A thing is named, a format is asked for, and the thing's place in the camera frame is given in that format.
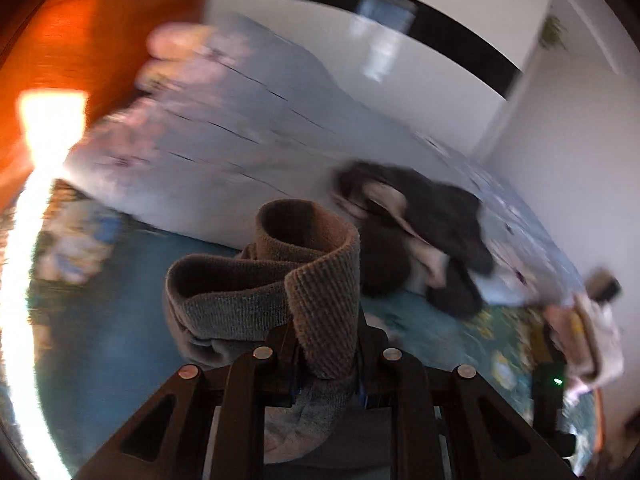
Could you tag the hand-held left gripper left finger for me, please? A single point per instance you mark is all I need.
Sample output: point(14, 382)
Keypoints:
point(280, 360)

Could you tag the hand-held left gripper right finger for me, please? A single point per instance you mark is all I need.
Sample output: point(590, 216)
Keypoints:
point(372, 360)

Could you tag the grey fleece sweatshirt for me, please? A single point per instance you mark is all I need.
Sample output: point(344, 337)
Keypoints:
point(310, 270)

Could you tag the teal floral bedsheet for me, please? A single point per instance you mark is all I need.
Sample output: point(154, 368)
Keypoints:
point(125, 335)

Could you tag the black and white fleece garment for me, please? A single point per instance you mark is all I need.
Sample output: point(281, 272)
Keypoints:
point(440, 210)

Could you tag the light blue floral quilt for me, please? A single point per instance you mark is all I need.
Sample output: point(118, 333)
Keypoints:
point(240, 125)

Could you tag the white wardrobe with black band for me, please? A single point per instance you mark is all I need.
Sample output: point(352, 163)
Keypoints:
point(425, 55)

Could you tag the white pillow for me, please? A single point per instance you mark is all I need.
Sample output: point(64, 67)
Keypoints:
point(175, 40)

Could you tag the green potted plant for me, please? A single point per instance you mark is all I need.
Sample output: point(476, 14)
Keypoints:
point(554, 32)

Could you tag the orange wooden headboard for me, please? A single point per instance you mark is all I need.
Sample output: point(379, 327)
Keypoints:
point(90, 35)

